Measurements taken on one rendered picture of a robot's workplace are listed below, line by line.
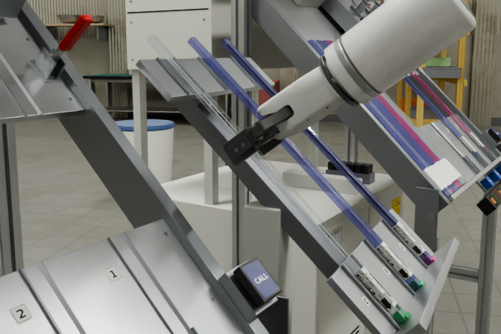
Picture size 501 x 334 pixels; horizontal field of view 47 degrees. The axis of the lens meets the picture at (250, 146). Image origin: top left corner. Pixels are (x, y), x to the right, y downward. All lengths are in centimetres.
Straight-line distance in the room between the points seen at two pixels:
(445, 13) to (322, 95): 16
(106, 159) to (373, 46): 36
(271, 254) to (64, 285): 39
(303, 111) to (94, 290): 31
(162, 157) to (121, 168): 330
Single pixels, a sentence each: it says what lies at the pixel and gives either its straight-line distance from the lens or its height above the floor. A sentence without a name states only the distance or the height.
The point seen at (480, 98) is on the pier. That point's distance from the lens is 901.
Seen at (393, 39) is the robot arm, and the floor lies 107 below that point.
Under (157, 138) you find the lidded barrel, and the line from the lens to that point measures 400.
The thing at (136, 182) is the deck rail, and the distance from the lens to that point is 74.
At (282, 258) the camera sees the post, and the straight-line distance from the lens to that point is 91.
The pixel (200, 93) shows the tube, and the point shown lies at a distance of 80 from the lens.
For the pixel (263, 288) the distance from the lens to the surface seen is 68.
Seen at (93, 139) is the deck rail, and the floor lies 94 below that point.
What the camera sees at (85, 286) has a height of 82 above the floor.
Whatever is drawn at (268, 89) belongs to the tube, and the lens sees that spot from 99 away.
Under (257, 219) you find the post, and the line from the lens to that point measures 89.
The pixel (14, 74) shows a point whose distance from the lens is 78.
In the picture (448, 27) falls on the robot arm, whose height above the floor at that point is 108.
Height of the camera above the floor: 105
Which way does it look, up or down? 9 degrees down
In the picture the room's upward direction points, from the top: straight up
